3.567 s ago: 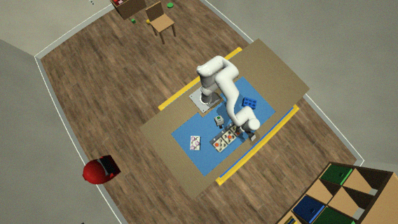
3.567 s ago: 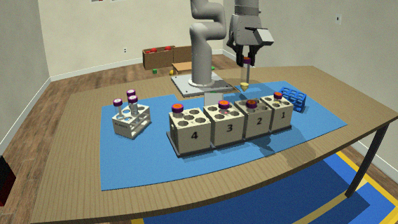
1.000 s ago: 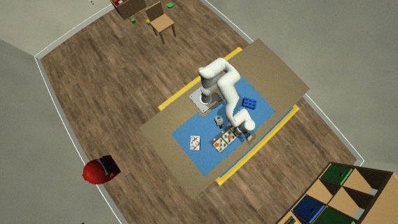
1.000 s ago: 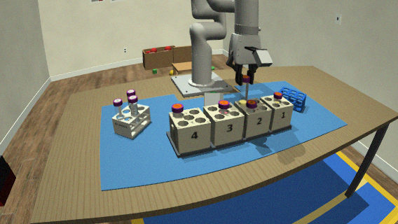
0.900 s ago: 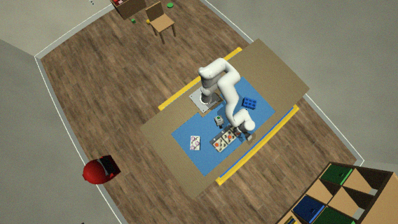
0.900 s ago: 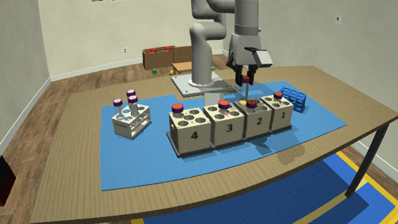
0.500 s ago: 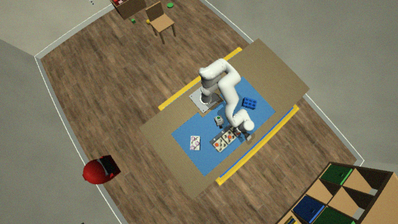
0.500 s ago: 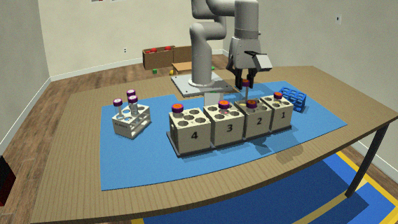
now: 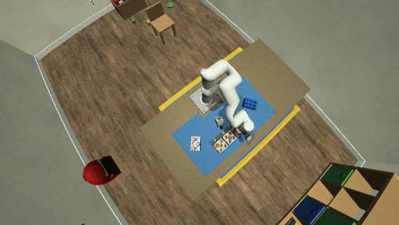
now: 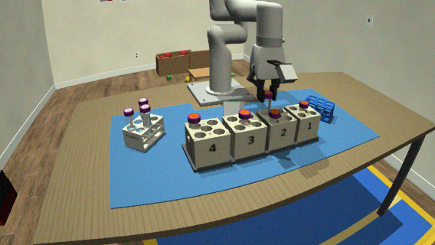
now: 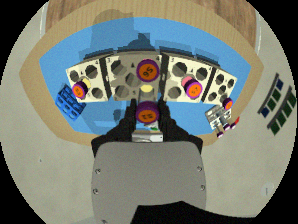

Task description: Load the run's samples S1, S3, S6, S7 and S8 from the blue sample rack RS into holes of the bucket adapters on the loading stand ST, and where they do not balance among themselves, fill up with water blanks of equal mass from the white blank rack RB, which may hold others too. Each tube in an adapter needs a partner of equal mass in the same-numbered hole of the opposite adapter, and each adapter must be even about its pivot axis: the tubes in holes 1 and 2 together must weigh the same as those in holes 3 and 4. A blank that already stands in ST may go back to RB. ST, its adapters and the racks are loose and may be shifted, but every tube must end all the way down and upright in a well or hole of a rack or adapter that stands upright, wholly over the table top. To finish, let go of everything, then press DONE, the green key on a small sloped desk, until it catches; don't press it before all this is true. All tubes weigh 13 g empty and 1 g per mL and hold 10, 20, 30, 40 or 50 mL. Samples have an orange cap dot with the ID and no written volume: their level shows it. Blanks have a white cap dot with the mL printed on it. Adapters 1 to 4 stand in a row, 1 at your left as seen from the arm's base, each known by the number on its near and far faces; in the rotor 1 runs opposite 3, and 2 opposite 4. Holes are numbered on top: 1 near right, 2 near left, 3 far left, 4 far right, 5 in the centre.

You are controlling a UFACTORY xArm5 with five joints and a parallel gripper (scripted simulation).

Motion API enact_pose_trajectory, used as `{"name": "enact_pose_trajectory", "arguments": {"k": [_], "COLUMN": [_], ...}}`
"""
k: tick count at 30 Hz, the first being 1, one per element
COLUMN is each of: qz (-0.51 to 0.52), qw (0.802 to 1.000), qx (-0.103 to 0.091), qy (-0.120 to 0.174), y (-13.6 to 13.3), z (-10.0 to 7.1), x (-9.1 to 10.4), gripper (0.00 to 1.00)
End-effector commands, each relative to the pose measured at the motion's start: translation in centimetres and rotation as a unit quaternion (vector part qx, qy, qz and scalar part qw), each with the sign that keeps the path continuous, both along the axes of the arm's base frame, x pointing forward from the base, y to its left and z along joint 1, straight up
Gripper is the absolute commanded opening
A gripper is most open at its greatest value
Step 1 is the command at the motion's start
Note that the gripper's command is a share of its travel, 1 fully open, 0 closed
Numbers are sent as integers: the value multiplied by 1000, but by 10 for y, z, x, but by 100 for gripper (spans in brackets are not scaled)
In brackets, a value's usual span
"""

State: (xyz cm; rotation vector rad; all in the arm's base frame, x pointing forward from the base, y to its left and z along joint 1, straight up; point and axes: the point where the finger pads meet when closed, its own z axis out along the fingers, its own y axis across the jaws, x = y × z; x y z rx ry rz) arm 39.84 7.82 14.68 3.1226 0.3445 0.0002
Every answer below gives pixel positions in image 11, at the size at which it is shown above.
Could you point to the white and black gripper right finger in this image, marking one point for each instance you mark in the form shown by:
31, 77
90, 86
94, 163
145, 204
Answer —
171, 131

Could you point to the white tube rack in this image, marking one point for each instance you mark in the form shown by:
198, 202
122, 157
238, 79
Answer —
212, 113

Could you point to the blue mat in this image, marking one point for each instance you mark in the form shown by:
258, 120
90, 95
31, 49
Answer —
139, 33

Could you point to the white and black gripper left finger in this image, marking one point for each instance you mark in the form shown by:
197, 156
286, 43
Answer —
122, 132

